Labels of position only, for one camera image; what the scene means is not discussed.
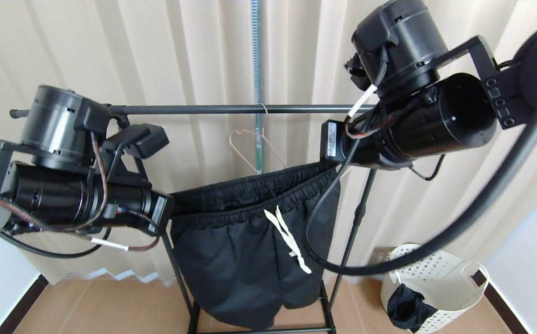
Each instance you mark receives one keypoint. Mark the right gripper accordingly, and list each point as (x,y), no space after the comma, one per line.
(435,120)

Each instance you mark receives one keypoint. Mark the white laundry basket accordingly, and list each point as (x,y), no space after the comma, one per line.
(435,269)

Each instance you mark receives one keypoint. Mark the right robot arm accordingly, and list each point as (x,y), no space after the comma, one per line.
(403,41)

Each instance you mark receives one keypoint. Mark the beige curtain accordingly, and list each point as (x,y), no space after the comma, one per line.
(180,46)

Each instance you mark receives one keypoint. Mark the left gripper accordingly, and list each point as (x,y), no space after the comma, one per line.
(55,197)

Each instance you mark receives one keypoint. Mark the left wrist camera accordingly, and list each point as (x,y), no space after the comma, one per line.
(150,141)

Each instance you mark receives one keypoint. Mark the pink clothes hanger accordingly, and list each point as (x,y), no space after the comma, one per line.
(231,140)

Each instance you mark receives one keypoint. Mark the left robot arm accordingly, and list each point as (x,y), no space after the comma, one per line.
(55,120)

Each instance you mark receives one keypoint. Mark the black shorts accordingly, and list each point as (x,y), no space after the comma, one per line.
(231,260)

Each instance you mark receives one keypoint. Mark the black garment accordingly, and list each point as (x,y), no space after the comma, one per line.
(407,308)

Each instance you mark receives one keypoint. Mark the black clothes rack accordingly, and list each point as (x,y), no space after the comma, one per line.
(203,109)

